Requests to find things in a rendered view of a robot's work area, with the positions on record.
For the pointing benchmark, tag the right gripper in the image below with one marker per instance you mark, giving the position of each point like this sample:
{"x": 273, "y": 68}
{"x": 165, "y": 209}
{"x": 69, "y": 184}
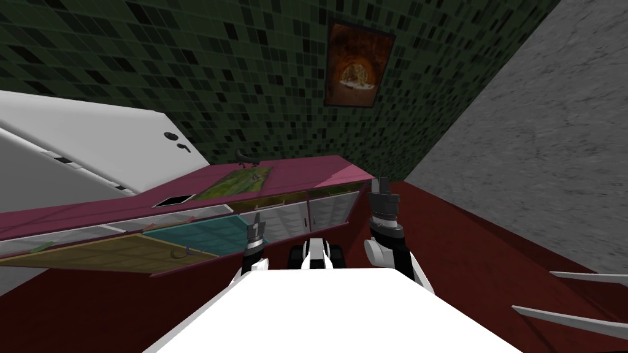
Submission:
{"x": 384, "y": 202}

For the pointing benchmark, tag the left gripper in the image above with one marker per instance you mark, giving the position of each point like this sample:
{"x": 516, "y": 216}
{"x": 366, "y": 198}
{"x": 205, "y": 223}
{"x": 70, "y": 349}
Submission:
{"x": 257, "y": 228}

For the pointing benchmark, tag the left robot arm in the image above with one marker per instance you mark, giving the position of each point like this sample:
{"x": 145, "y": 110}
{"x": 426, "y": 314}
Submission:
{"x": 253, "y": 264}

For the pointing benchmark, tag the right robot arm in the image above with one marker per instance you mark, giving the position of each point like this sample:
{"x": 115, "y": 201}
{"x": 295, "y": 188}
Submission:
{"x": 392, "y": 250}

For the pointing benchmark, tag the teal cupboard door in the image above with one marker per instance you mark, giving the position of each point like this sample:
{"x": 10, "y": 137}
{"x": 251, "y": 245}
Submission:
{"x": 206, "y": 235}

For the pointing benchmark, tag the pink cabinet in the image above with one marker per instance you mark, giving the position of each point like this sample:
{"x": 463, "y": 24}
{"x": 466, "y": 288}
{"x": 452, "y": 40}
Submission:
{"x": 299, "y": 171}

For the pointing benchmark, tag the black faucet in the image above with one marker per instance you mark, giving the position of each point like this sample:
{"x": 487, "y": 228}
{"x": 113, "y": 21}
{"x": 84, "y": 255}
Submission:
{"x": 247, "y": 158}

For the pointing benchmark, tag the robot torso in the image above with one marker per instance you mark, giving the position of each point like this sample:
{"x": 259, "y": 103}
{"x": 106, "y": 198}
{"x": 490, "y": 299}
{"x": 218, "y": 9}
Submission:
{"x": 324, "y": 314}

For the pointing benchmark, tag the orange framed picture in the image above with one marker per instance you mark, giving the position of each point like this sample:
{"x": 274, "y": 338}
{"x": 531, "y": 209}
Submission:
{"x": 357, "y": 63}

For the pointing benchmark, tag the olive cupboard door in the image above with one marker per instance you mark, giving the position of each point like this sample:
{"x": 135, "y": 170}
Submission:
{"x": 113, "y": 255}

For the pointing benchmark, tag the white flat bar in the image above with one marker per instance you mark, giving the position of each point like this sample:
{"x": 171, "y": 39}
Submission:
{"x": 593, "y": 278}
{"x": 574, "y": 321}

